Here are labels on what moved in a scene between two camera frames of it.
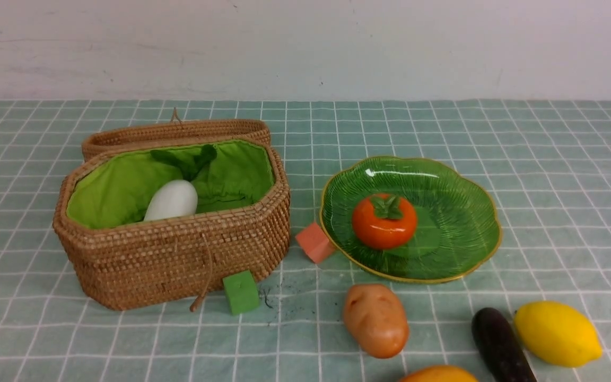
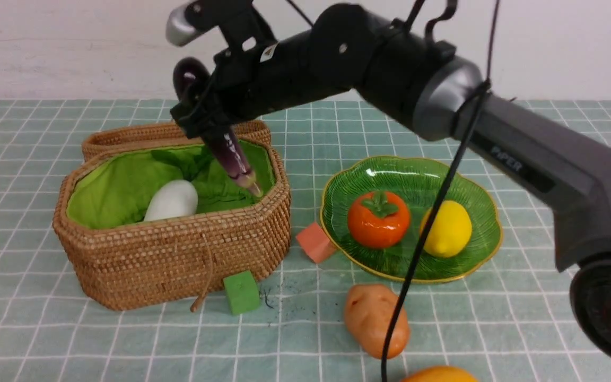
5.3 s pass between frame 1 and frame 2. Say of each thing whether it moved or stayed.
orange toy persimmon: stayed
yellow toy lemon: moved
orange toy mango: stayed
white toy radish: stayed
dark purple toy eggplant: moved
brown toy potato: stayed
